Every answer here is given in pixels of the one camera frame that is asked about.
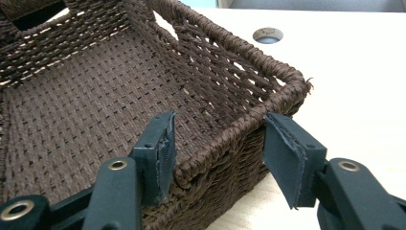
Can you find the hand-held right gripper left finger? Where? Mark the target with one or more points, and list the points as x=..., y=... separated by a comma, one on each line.
x=158, y=159

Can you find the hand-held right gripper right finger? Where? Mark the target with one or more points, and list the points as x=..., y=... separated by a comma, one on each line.
x=293, y=159

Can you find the brown woven basket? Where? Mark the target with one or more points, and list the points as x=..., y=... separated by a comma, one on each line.
x=111, y=89

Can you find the grey round table grommet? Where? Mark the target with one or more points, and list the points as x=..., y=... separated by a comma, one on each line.
x=267, y=35

